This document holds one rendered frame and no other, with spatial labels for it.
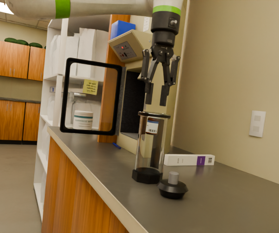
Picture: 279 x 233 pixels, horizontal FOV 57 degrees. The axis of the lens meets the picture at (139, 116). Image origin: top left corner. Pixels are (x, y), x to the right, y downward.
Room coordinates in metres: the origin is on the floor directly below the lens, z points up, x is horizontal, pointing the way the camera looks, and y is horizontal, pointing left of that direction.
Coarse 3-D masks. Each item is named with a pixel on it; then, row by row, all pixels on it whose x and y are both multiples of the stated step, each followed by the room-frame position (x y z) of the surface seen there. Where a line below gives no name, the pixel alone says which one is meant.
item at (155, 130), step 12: (144, 120) 0.83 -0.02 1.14; (156, 120) 0.81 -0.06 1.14; (144, 132) 0.82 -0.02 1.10; (156, 132) 0.82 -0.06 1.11; (144, 144) 0.82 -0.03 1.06; (156, 144) 0.82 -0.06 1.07; (144, 156) 0.82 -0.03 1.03; (156, 156) 0.82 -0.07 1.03; (144, 168) 0.82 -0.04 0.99; (156, 168) 0.82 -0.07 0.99
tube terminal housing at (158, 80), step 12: (180, 24) 1.33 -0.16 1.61; (180, 36) 1.37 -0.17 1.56; (180, 48) 1.40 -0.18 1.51; (156, 72) 1.21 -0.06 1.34; (156, 84) 1.22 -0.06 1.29; (156, 96) 1.22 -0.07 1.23; (168, 96) 1.26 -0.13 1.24; (156, 108) 1.22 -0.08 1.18; (168, 108) 1.29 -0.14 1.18; (120, 120) 1.46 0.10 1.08; (168, 120) 1.32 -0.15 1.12; (168, 132) 1.35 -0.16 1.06; (120, 144) 1.43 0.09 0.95; (132, 144) 1.29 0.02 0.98; (168, 144) 1.39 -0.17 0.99
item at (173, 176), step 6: (174, 174) 0.72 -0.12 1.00; (162, 180) 0.75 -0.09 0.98; (168, 180) 0.73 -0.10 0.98; (174, 180) 0.72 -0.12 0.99; (162, 186) 0.71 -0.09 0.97; (168, 186) 0.70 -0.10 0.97; (174, 186) 0.70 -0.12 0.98; (180, 186) 0.71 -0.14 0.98; (186, 186) 0.73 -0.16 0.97; (162, 192) 0.71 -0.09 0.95; (168, 192) 0.70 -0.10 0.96; (174, 192) 0.69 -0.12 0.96; (180, 192) 0.69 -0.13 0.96; (174, 198) 0.70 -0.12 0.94; (180, 198) 0.71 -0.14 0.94
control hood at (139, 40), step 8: (128, 32) 1.18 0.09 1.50; (136, 32) 1.16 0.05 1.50; (144, 32) 1.18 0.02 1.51; (112, 40) 1.37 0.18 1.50; (120, 40) 1.29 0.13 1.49; (128, 40) 1.23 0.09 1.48; (136, 40) 1.17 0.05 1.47; (144, 40) 1.18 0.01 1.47; (112, 48) 1.43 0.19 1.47; (136, 48) 1.22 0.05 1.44; (144, 48) 1.18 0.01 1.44; (136, 56) 1.28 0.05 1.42
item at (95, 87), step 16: (80, 64) 1.39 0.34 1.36; (80, 80) 1.39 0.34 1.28; (96, 80) 1.42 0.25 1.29; (112, 80) 1.45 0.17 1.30; (80, 96) 1.40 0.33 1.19; (96, 96) 1.42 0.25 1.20; (112, 96) 1.45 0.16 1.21; (80, 112) 1.40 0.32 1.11; (96, 112) 1.43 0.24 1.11; (112, 112) 1.46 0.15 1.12; (80, 128) 1.40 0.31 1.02; (96, 128) 1.43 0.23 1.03
